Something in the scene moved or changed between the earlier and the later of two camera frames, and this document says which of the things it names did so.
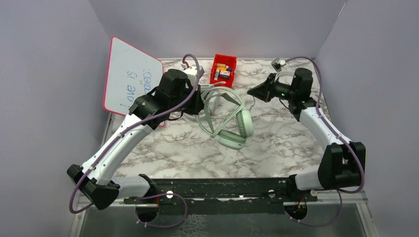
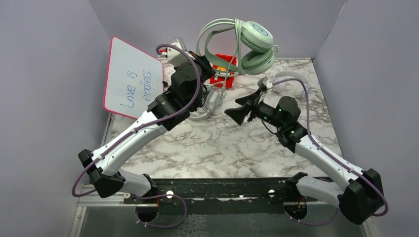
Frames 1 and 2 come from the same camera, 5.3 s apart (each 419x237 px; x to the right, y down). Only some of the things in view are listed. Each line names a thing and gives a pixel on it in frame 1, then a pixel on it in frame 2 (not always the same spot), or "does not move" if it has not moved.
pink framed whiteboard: (132, 73) does not move
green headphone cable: (251, 116) to (235, 69)
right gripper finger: (261, 89) to (248, 99)
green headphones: (234, 133) to (247, 49)
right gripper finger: (264, 95) to (239, 114)
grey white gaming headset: (210, 97) does not move
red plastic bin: (223, 70) does not move
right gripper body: (276, 89) to (258, 110)
